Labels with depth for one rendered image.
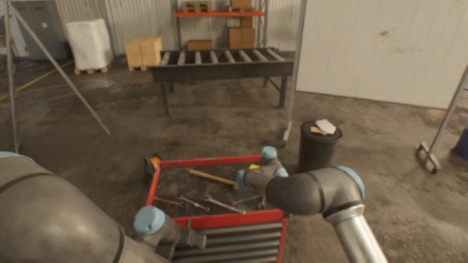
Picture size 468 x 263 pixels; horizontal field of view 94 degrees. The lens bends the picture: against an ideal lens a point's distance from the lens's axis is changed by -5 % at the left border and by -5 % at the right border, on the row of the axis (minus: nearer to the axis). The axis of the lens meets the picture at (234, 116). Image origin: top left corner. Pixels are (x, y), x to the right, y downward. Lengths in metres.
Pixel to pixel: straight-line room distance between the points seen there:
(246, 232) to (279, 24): 8.37
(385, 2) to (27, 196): 3.09
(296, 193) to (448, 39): 2.90
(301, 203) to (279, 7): 8.67
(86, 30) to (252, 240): 6.73
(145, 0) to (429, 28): 7.79
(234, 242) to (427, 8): 2.87
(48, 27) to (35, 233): 9.36
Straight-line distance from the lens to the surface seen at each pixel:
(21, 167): 0.43
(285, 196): 0.67
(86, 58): 7.50
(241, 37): 7.81
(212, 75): 3.96
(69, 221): 0.35
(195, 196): 1.37
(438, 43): 3.32
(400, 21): 3.16
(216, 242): 1.33
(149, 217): 0.71
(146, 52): 7.01
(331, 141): 2.48
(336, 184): 0.70
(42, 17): 9.68
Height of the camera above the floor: 1.89
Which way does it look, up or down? 28 degrees down
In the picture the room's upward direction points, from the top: straight up
